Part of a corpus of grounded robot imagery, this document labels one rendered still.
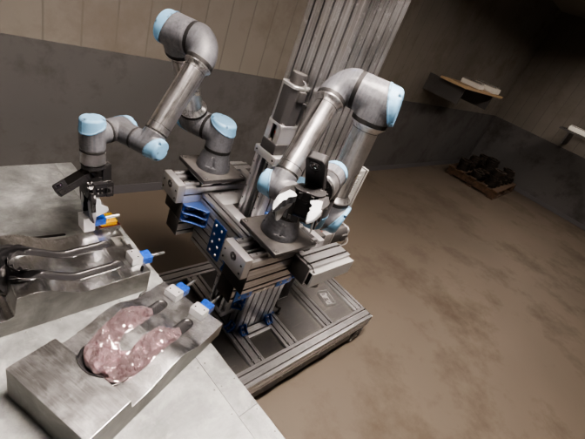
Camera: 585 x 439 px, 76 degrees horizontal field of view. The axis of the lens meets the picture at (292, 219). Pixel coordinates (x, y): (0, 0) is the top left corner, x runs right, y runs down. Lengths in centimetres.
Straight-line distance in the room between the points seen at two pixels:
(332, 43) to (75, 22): 175
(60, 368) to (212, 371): 41
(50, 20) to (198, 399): 224
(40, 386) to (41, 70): 208
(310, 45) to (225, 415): 127
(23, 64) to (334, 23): 190
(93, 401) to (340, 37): 128
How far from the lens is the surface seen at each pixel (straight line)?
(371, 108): 116
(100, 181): 139
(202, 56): 134
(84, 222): 144
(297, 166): 106
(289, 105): 145
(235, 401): 121
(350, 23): 142
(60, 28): 277
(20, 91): 283
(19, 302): 123
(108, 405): 103
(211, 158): 167
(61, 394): 105
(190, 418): 116
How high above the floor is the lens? 181
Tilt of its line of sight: 30 degrees down
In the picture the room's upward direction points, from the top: 22 degrees clockwise
